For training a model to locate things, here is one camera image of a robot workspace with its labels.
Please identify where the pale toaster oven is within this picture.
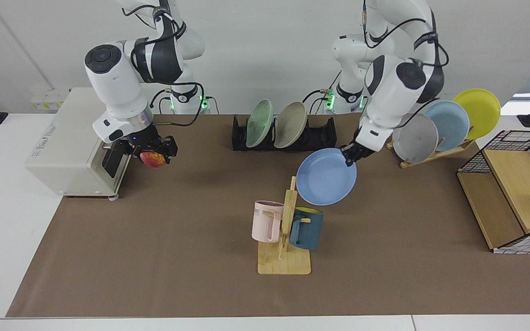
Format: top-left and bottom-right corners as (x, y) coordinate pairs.
(24, 87), (139, 201)

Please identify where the black base cable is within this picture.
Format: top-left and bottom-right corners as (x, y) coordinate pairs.
(302, 70), (343, 115)

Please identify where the pink cup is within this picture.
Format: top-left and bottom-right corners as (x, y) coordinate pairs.
(252, 200), (285, 243)

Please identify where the wire basket with wooden floor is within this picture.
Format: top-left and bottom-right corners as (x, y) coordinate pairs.
(457, 130), (530, 255)

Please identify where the dark blue cup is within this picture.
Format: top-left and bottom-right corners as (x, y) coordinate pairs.
(289, 207), (324, 251)

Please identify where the light blue plate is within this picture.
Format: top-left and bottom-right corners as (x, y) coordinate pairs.
(424, 100), (470, 152)

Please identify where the red yellow apple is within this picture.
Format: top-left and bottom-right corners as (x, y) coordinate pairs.
(139, 151), (167, 168)

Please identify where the black dish rack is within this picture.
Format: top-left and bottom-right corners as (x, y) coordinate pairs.
(232, 115), (338, 152)

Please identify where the white wall socket box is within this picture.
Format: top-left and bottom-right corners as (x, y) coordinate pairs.
(30, 90), (70, 111)

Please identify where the pale green plate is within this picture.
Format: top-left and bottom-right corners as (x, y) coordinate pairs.
(246, 99), (275, 148)

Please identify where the yellow plate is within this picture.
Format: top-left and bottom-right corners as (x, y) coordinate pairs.
(453, 88), (501, 140)

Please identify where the grey plate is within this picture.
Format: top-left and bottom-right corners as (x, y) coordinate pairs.
(392, 113), (439, 164)

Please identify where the beige plate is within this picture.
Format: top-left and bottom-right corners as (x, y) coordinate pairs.
(273, 102), (308, 149)

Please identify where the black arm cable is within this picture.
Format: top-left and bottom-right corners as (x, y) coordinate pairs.
(362, 0), (449, 67)
(115, 0), (207, 127)

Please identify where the wooden plate rack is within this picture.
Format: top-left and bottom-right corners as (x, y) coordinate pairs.
(386, 138), (477, 169)

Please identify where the wooden cup stand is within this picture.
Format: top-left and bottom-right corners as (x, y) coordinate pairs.
(258, 176), (312, 275)

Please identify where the brown table cloth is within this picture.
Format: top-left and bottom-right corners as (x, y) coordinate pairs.
(6, 113), (530, 318)

